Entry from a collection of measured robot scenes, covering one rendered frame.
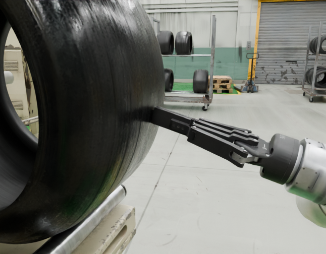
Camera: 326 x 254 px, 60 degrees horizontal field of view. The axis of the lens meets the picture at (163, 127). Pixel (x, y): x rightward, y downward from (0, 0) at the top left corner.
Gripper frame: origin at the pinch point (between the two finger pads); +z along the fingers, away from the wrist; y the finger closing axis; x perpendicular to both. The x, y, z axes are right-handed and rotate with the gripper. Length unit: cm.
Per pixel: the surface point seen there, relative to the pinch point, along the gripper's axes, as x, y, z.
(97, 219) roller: 24.4, 2.5, 9.0
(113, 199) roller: 23.9, -4.8, 9.3
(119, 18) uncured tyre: -14.1, 7.5, 9.4
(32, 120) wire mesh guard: 28, -32, 58
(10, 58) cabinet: 96, -313, 361
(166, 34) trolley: 2, -536, 186
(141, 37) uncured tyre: -12.1, 2.1, 7.9
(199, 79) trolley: 72, -533, 93
